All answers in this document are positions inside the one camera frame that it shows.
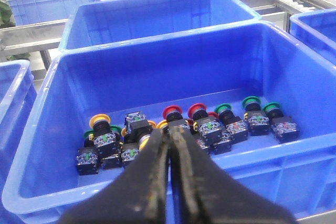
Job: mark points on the blue bin behind button bin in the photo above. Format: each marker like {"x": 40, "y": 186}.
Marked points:
{"x": 111, "y": 21}

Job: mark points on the yellow button near left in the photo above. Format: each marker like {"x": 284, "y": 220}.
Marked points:
{"x": 106, "y": 137}

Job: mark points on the green button right middle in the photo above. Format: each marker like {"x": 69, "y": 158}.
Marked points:
{"x": 235, "y": 126}

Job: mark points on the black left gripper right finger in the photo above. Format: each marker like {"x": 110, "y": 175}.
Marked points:
{"x": 204, "y": 193}

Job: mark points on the green button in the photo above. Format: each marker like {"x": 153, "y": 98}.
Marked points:
{"x": 87, "y": 158}
{"x": 255, "y": 118}
{"x": 235, "y": 126}

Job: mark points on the yellow button lying centre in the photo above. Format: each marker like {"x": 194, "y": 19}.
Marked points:
{"x": 137, "y": 129}

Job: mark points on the red button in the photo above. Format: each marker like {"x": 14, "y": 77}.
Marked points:
{"x": 173, "y": 115}
{"x": 207, "y": 126}

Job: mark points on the blue bin holding buttons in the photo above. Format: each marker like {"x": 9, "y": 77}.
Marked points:
{"x": 218, "y": 65}

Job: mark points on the green button at left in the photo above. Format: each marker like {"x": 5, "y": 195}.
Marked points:
{"x": 87, "y": 158}

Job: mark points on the blue bin at far left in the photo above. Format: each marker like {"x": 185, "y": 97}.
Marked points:
{"x": 17, "y": 98}

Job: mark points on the green button far right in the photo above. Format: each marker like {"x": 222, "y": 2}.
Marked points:
{"x": 255, "y": 118}

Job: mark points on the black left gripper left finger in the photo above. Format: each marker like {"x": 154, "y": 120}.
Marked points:
{"x": 137, "y": 195}

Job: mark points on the red button right of centre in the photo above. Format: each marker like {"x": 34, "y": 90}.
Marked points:
{"x": 207, "y": 126}

